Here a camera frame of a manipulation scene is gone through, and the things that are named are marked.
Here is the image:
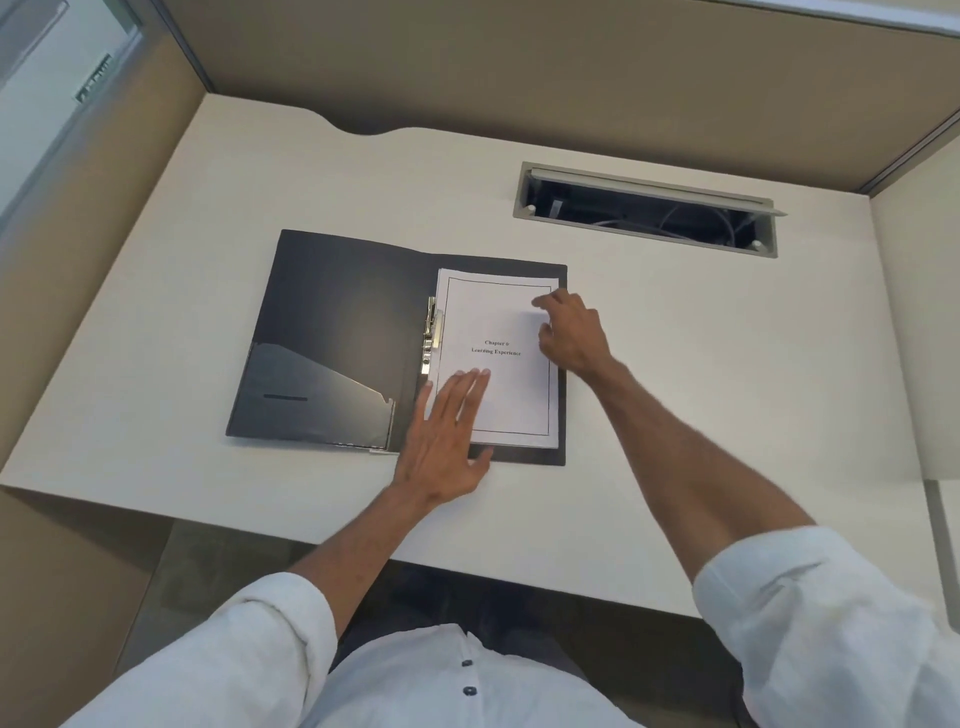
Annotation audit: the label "grey cable box lid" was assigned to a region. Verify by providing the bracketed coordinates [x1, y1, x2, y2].
[527, 165, 789, 218]

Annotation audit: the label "person's left forearm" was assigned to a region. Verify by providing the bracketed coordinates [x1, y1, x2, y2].
[288, 480, 444, 639]

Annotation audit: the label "small window sign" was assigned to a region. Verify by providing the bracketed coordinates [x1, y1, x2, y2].
[72, 54, 115, 105]

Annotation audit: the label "grey partition post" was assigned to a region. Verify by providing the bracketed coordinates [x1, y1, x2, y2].
[857, 111, 960, 199]

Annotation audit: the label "person's right hand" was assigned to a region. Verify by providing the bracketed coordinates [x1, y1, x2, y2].
[531, 288, 628, 388]

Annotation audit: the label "person's left hand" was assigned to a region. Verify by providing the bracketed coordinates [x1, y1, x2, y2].
[393, 367, 495, 511]

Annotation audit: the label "metal folder clip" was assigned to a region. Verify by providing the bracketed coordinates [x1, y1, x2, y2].
[419, 296, 446, 375]

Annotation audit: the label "black open file folder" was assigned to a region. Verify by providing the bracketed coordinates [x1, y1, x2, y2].
[225, 228, 569, 468]

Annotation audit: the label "glass window pane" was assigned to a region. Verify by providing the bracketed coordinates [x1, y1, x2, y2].
[0, 0, 145, 220]

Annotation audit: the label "white button shirt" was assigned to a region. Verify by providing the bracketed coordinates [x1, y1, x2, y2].
[60, 525, 960, 728]

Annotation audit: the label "dark trousers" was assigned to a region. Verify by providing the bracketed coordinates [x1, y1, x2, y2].
[341, 558, 747, 728]

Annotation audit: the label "grey desk cable box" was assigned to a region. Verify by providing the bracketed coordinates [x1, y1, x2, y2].
[513, 160, 789, 260]

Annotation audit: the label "white printed paper stack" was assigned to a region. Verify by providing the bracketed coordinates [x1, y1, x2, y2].
[424, 268, 562, 450]

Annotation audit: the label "person's right forearm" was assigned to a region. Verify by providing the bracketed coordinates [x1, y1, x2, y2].
[588, 358, 817, 582]

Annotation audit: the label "dark cables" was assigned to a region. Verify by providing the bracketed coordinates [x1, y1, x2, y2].
[540, 196, 751, 247]

